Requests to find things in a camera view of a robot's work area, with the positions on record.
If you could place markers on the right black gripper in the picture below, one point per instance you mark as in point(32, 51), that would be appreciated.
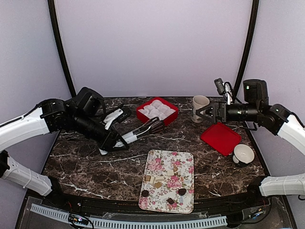
point(216, 108)

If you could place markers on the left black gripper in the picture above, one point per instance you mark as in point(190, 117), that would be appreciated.
point(110, 140)

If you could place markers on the dark round chocolate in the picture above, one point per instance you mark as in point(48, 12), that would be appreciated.
point(145, 193)

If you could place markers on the dark heart chocolate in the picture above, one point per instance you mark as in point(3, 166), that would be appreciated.
point(182, 191)

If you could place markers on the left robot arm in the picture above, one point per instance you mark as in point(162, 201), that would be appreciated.
point(85, 114)

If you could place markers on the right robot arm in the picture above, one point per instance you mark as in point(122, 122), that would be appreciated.
point(275, 118)

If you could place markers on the red chocolate box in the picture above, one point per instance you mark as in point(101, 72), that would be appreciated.
point(157, 107)

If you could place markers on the white chocolate bar middle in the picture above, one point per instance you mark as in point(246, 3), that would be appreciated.
point(159, 179)

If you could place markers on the caramel chocolate lower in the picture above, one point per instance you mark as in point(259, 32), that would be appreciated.
point(158, 184)

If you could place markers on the white chocolate cube upper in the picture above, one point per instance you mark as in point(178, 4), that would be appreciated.
point(170, 173)

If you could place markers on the white ceramic mug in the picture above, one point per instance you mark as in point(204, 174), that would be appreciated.
point(199, 101)

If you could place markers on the red box lid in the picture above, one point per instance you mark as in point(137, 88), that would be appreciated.
point(221, 138)

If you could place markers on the white and dark bowl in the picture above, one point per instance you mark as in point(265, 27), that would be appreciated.
point(243, 155)

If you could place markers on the floral rectangular tray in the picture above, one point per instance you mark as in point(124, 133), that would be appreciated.
point(157, 164)

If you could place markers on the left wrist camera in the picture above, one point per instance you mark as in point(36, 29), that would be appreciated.
point(118, 115)

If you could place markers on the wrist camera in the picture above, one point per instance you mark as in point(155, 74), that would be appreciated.
point(225, 90)
point(118, 115)

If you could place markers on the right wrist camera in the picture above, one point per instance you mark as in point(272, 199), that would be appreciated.
point(225, 90)

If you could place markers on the white slotted cable duct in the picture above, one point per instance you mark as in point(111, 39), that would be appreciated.
point(129, 221)

